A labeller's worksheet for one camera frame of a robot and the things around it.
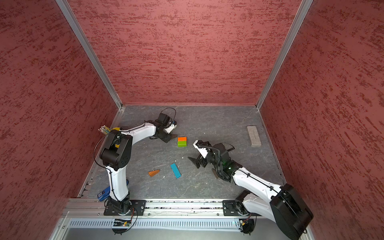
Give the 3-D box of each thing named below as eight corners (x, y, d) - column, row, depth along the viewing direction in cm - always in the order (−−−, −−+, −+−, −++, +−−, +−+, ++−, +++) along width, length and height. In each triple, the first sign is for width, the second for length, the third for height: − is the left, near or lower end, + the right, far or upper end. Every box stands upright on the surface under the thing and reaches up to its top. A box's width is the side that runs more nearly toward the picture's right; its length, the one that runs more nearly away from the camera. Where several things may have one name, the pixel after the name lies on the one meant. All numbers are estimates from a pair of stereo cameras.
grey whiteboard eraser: (251, 147, 99) (252, 144, 96) (246, 128, 109) (247, 125, 107) (260, 147, 99) (262, 144, 96) (254, 128, 109) (256, 125, 107)
